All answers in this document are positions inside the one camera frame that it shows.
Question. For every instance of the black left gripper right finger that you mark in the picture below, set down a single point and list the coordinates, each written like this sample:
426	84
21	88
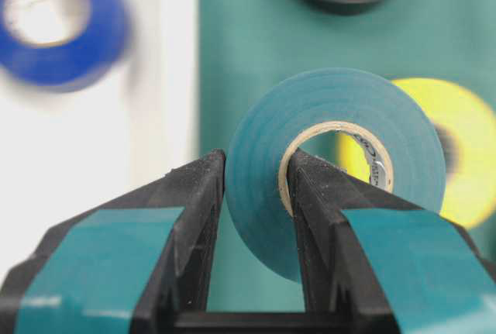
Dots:
377	263

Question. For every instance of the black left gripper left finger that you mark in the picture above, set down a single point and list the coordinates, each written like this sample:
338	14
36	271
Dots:
126	265

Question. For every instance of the yellow tape roll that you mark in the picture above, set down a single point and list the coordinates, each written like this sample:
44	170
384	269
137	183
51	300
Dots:
465	125

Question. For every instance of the green tape roll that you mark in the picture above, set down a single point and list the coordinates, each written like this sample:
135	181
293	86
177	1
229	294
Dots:
256	191

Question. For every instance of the blue tape roll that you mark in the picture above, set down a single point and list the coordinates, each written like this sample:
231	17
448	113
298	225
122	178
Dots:
62	45

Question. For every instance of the white rectangular plastic case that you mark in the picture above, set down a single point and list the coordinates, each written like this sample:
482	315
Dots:
62	154

